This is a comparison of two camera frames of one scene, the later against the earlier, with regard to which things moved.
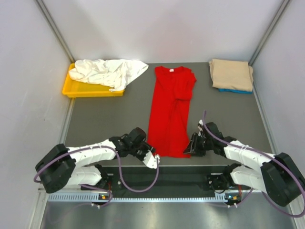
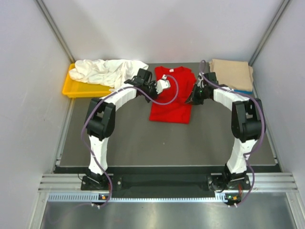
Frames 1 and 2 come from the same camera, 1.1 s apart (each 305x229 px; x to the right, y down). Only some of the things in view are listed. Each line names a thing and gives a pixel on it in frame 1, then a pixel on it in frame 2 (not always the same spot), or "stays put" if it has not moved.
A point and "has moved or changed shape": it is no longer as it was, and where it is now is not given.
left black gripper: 147,148 -> 154,94
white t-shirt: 117,73 stays put
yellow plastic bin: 73,88 stays put
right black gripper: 191,148 -> 190,99
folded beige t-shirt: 235,74 stays put
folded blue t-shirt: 235,90 stays put
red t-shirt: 169,127 has moved or changed shape
